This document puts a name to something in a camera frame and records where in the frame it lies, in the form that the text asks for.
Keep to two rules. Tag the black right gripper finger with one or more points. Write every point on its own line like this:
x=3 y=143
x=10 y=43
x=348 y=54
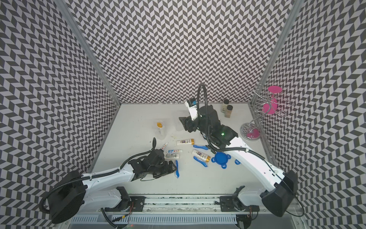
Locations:
x=190 y=127
x=186 y=121

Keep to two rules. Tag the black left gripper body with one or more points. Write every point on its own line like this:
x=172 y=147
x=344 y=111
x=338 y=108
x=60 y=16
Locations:
x=154 y=169

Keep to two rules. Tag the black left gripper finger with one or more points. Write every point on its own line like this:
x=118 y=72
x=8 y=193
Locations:
x=168 y=165
x=165 y=171

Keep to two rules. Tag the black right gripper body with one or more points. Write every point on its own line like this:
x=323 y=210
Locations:
x=206 y=130

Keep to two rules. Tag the blue white toothbrush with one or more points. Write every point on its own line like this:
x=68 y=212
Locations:
x=177 y=169

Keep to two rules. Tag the shampoo bottle gold cap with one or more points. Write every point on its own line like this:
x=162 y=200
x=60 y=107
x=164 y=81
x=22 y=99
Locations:
x=202 y=156
x=185 y=142
x=175 y=156

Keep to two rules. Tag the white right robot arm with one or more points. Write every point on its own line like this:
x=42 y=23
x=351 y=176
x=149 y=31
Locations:
x=279 y=187

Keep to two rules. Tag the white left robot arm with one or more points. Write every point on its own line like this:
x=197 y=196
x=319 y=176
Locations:
x=104 y=190

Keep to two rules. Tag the small toothpaste tube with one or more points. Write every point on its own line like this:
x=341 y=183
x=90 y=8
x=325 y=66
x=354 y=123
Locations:
x=174 y=151
x=164 y=146

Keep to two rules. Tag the right spice jar black lid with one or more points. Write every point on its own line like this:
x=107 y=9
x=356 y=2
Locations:
x=228 y=111

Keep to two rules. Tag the blue toothbrush upper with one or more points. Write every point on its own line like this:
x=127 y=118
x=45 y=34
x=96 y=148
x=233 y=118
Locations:
x=201 y=147

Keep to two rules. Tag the blue toothbrush lower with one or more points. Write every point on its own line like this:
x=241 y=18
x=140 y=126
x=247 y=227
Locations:
x=200 y=161

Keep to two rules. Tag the aluminium front rail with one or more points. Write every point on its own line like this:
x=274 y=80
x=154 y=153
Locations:
x=188 y=212

